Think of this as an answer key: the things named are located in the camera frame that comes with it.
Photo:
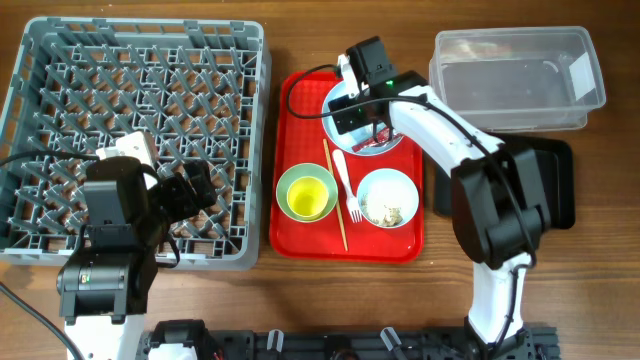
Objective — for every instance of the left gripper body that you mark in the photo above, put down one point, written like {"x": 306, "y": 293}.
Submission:
{"x": 174, "y": 201}

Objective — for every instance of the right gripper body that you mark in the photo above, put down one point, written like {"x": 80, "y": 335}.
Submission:
{"x": 352, "y": 110}

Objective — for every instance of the red sauce packet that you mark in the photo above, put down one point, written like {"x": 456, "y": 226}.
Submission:
{"x": 384, "y": 139}

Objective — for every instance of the small light blue bowl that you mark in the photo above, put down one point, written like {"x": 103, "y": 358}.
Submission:
{"x": 395, "y": 184}

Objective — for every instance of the yellow cup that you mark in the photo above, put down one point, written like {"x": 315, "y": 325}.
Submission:
{"x": 307, "y": 197}

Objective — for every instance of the food scraps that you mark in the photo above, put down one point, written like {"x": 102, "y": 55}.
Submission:
{"x": 381, "y": 210}

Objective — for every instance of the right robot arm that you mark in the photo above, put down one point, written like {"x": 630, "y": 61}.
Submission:
{"x": 499, "y": 207}

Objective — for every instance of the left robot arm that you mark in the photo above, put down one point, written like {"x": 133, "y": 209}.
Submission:
{"x": 104, "y": 284}

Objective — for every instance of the grey dishwasher rack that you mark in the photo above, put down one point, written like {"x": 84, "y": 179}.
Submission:
{"x": 199, "y": 88}

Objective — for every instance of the large light blue plate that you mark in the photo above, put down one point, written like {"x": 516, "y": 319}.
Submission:
{"x": 346, "y": 141}

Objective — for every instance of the wooden chopstick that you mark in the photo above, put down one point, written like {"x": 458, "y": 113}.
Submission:
{"x": 337, "y": 205}

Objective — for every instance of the green bowl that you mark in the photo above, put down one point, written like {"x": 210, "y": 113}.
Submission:
{"x": 303, "y": 170}

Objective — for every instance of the white plastic fork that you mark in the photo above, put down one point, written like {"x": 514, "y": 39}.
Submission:
{"x": 351, "y": 200}

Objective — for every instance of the red plastic tray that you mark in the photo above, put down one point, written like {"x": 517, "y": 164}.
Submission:
{"x": 300, "y": 141}

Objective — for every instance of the clear plastic bin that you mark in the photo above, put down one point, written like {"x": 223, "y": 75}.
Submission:
{"x": 522, "y": 79}

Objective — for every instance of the black tray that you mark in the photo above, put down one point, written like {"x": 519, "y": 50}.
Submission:
{"x": 555, "y": 162}

